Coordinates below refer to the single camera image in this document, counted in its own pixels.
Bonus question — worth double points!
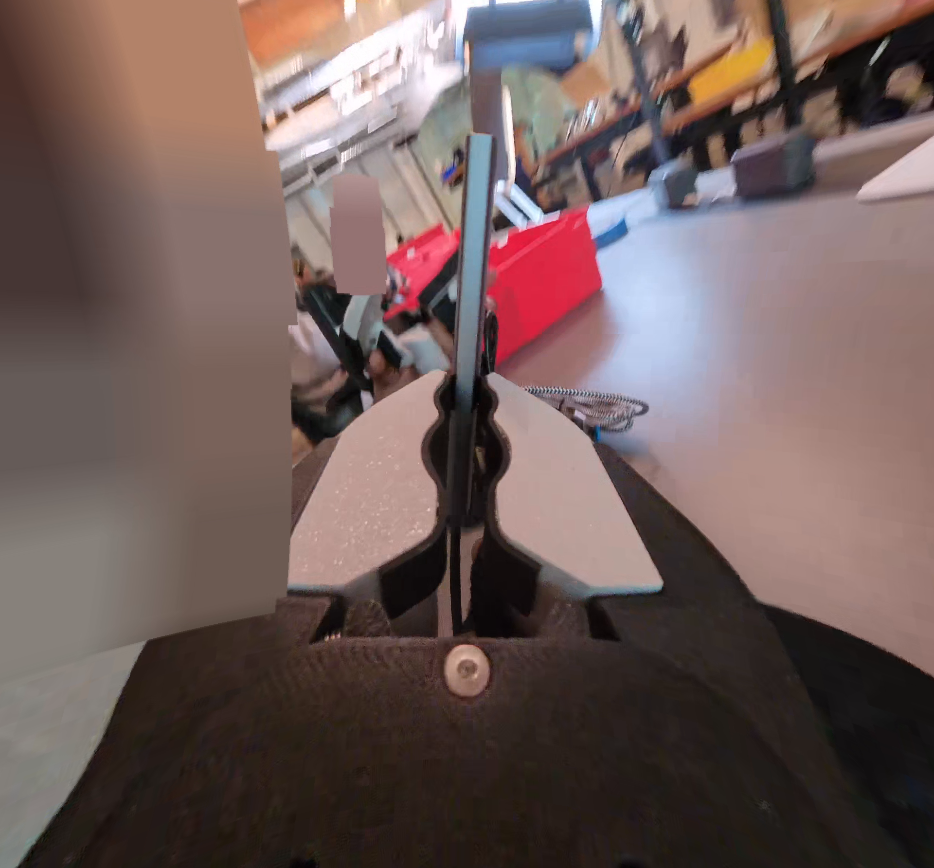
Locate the black and white braided cable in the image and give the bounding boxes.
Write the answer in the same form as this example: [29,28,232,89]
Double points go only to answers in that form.
[521,384,650,435]

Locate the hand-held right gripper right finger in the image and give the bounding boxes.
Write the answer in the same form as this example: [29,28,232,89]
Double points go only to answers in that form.
[469,370,665,622]

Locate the red box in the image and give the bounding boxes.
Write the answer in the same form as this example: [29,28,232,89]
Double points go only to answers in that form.
[383,207,605,367]

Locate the white board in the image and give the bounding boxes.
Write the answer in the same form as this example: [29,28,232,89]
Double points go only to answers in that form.
[856,137,934,206]

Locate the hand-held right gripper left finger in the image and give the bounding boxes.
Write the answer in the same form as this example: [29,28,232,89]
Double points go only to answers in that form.
[288,369,449,621]

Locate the shelf rack with orange beams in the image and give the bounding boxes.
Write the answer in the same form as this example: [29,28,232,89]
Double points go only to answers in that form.
[540,0,934,176]

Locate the small grey box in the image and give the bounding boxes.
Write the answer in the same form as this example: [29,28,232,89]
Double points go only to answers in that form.
[648,159,703,211]

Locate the grey usb hub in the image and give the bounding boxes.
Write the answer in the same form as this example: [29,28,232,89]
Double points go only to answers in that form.
[447,133,499,527]

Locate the black usb-c cable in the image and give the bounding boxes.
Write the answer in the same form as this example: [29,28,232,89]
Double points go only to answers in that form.
[447,299,504,637]

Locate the yellow box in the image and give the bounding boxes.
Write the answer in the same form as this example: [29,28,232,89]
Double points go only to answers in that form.
[688,38,776,108]

